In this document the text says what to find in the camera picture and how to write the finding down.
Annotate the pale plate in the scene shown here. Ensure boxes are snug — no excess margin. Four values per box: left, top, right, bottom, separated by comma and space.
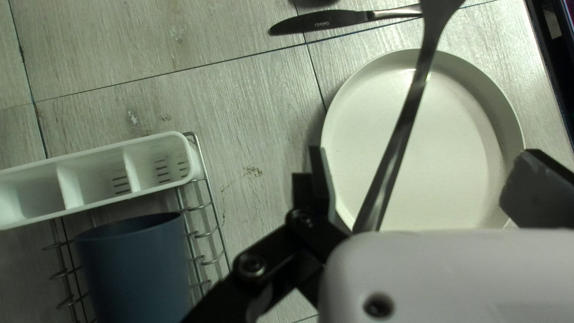
320, 48, 525, 231

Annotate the black frame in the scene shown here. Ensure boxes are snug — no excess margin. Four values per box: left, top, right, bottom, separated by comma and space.
524, 0, 574, 151

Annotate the black knife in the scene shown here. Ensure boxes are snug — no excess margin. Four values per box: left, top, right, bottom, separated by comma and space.
268, 4, 424, 36

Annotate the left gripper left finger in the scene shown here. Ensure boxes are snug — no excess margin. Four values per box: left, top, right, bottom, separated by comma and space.
181, 146, 352, 323

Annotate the dark blue cup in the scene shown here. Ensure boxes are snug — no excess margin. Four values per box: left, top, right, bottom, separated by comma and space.
74, 212, 193, 323

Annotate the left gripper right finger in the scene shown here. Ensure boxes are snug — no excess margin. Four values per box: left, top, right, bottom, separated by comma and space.
499, 149, 574, 229

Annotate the white cutlery holder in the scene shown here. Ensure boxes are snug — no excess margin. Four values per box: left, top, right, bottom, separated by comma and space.
0, 131, 205, 231

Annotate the wire dish rack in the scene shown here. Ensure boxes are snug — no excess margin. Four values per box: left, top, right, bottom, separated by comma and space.
42, 131, 232, 323

